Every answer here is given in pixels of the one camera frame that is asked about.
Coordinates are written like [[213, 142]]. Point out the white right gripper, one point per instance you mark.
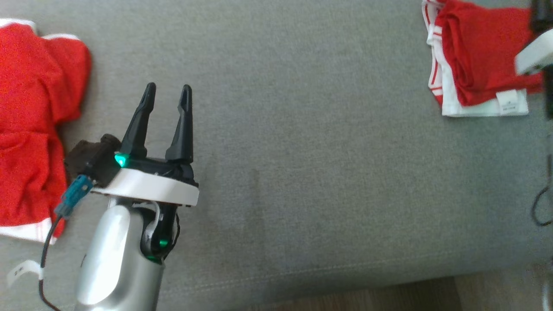
[[538, 54]]

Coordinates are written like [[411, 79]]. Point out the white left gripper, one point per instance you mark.
[[151, 185]]

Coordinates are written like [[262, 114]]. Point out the red Bulls 23 jersey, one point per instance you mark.
[[479, 52]]

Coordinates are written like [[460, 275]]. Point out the red shorts with white stripe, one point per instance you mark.
[[30, 129]]

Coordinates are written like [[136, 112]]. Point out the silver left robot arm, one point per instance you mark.
[[112, 259]]

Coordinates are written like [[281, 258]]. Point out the grey fabric sofa seat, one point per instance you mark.
[[302, 151]]

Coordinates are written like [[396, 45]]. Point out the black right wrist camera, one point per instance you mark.
[[542, 15]]

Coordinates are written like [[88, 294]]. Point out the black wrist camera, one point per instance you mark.
[[90, 157], [542, 15]]

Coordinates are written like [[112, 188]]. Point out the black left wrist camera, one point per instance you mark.
[[90, 157]]

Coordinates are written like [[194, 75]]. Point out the teal left camera connector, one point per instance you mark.
[[73, 196]]

